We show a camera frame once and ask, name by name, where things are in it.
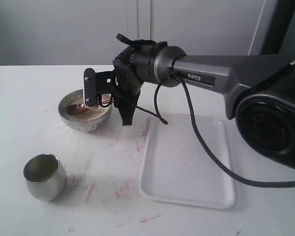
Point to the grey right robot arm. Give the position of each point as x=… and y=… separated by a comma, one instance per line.
x=258, y=91

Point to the white plastic tray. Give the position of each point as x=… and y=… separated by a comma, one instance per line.
x=176, y=169

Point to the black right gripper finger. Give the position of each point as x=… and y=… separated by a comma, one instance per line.
x=126, y=105

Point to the steel bowl of rice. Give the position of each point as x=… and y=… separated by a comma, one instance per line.
x=86, y=121

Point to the white cabinet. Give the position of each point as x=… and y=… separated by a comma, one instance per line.
x=64, y=32

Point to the brown wooden spoon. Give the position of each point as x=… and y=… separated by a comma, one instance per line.
x=76, y=109

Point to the steel cup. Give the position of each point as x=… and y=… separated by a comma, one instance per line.
x=45, y=177

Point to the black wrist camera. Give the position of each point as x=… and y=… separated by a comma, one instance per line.
x=95, y=84

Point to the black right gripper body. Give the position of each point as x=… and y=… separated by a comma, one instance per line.
x=128, y=83

